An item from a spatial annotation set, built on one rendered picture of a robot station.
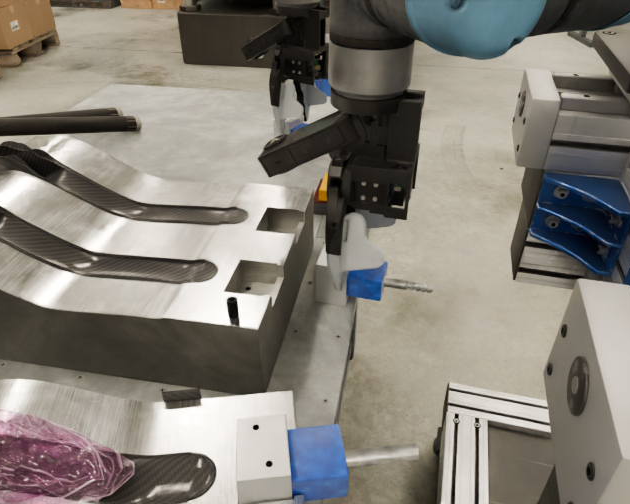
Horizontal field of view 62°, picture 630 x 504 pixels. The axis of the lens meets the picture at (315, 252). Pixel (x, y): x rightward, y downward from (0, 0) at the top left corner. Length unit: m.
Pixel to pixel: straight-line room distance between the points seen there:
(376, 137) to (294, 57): 0.42
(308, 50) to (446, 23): 0.57
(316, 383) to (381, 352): 1.17
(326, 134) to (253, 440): 0.28
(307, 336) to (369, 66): 0.28
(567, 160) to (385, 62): 0.34
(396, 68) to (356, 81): 0.04
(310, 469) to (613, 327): 0.21
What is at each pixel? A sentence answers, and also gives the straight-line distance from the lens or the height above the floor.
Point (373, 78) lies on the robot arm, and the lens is 0.47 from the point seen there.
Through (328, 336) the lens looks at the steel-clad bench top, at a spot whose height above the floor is 0.80.
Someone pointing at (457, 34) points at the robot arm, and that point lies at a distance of 0.35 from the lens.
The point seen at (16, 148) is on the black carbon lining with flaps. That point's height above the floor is 0.94.
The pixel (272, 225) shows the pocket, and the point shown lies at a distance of 0.63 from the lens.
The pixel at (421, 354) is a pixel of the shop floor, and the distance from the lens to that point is 1.70.
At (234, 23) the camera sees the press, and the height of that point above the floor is 0.34.
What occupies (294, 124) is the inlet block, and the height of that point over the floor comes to 0.85.
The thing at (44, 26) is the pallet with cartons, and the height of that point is 0.20.
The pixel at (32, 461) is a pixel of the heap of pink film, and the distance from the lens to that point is 0.40.
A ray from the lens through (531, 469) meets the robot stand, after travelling 1.26.
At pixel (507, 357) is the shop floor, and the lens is 1.76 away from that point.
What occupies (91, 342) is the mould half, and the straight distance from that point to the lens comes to 0.54.
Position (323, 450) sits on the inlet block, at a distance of 0.40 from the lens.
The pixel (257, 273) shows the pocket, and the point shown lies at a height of 0.87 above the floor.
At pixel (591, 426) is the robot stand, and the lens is 0.32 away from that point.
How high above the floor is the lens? 1.20
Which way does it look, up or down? 35 degrees down
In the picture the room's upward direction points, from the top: straight up
